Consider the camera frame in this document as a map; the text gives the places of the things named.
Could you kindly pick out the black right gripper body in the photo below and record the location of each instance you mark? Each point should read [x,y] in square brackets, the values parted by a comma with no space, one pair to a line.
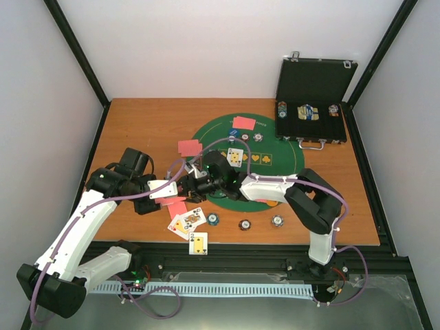
[206,187]

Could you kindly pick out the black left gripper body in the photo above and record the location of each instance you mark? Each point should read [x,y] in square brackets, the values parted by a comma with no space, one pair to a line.
[142,207]

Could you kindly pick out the queen face card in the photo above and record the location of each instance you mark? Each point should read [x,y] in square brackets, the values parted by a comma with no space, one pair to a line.
[193,218]

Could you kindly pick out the spade card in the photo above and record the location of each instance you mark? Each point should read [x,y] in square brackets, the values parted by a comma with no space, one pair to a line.
[235,157]

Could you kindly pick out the blue 50 chip stack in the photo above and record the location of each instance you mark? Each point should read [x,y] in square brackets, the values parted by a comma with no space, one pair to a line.
[212,219]

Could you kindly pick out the two of hearts card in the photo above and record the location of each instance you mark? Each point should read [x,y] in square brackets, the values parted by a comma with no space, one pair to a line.
[181,227]

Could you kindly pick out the brown chips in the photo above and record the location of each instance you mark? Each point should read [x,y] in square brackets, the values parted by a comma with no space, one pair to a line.
[244,137]

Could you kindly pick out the blue small blind button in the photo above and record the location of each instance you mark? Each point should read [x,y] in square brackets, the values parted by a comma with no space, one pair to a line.
[234,131]

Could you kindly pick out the two of spades card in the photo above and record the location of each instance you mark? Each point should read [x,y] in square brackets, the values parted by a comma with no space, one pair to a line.
[198,243]

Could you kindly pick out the brown 100 chip stack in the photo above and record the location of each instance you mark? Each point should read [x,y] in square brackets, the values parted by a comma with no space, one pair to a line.
[244,225]

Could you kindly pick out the blue orange chips top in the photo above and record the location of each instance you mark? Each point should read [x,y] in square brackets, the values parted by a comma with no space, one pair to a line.
[258,137]

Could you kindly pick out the blue orange 10 chip stack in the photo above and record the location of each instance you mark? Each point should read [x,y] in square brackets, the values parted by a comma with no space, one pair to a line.
[277,221]

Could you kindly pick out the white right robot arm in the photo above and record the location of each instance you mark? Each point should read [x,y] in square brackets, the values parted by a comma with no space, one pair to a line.
[318,206]

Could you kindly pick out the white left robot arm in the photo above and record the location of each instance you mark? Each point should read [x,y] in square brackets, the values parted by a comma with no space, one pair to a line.
[59,281]

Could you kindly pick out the round green poker mat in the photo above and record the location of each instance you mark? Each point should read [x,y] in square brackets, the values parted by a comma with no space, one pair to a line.
[269,157]

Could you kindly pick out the chip stack in case left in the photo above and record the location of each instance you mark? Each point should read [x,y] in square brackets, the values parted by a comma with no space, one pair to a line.
[282,109]

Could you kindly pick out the chip stack in case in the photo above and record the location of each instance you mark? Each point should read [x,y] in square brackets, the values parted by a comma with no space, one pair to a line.
[282,109]
[334,110]

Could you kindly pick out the card pack in case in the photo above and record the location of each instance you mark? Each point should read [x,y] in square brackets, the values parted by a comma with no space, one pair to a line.
[308,113]

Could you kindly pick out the black poker case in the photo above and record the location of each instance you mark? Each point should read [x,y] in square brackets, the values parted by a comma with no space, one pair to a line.
[317,82]

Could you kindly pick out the chip stack in case right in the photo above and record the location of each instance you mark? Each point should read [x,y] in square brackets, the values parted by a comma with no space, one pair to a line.
[334,110]

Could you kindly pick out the light blue cable duct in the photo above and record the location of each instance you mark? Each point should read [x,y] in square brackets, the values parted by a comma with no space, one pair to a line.
[225,290]

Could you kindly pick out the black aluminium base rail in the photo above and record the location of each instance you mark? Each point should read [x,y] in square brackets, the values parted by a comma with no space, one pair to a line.
[290,260]

